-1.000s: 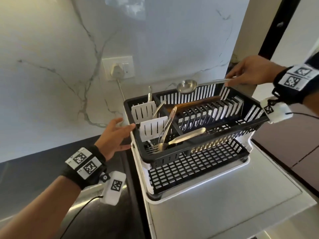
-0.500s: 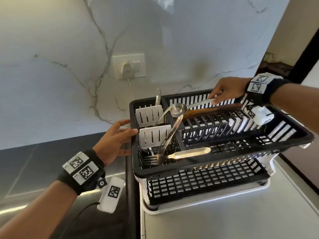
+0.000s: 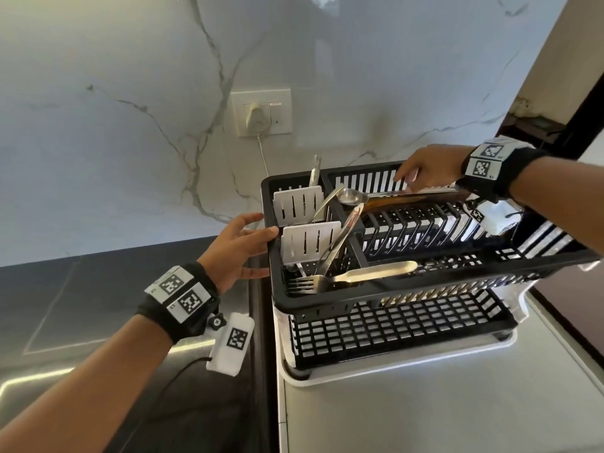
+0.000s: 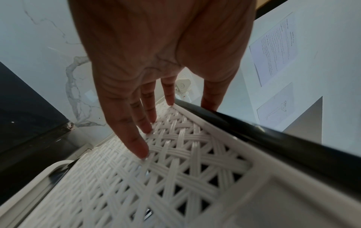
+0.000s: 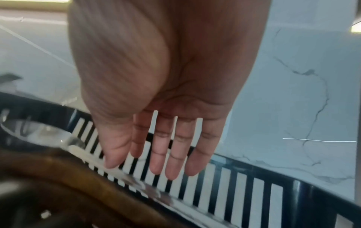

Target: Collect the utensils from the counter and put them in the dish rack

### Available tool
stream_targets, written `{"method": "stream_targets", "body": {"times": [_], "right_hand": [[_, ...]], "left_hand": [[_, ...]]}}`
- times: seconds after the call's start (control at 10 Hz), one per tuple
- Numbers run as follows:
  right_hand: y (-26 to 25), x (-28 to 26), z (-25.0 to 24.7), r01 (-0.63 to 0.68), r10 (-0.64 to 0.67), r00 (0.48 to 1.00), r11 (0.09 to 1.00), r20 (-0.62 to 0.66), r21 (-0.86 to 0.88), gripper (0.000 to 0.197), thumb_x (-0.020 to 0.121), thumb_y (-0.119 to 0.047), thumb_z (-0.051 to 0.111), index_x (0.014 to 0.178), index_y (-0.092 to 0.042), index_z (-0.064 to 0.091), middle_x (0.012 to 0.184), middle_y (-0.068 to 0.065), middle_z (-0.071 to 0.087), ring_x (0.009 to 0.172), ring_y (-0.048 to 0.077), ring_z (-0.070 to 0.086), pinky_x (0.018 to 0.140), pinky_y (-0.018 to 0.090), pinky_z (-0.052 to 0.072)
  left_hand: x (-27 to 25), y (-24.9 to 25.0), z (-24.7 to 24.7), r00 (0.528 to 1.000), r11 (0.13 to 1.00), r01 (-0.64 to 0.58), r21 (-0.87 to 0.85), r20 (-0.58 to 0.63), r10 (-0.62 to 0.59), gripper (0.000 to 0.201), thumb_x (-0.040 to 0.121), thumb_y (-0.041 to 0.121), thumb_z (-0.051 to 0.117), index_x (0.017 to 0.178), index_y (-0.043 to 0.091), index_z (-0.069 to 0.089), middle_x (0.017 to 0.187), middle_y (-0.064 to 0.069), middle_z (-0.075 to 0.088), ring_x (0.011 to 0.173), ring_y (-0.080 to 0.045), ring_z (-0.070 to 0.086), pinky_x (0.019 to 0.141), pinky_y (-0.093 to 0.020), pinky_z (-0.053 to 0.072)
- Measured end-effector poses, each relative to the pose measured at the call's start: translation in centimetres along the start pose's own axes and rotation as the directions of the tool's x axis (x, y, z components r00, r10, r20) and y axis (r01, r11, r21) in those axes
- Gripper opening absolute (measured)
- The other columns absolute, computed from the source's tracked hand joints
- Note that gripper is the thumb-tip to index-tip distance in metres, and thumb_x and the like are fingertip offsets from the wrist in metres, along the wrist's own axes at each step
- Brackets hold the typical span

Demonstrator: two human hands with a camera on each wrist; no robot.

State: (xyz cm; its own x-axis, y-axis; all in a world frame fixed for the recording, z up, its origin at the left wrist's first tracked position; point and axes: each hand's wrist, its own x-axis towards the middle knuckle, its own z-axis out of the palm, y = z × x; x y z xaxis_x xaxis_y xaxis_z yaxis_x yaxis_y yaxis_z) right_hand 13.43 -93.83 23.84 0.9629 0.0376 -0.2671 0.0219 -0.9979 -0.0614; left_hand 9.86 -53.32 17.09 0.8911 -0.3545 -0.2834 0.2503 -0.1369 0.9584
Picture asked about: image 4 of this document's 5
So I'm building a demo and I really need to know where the white and black dish rack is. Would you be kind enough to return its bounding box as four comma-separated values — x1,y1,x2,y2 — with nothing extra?
0,99,361,228

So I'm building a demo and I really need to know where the white printed paper sheet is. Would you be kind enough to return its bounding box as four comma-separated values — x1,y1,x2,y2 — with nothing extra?
249,12,299,88

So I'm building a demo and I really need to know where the white power plug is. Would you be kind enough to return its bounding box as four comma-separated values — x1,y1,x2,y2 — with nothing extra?
174,74,193,94

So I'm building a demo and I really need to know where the person's left hand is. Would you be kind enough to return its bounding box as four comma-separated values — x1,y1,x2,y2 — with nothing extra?
67,0,257,159

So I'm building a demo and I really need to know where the white paper sheet with drawing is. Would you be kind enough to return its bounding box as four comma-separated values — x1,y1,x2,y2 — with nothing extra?
256,82,296,128

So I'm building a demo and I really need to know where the white wall socket with plug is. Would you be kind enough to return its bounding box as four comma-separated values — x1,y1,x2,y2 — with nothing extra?
174,66,205,100

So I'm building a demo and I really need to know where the black stone countertop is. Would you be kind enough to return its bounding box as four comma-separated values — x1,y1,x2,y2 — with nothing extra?
0,61,71,154

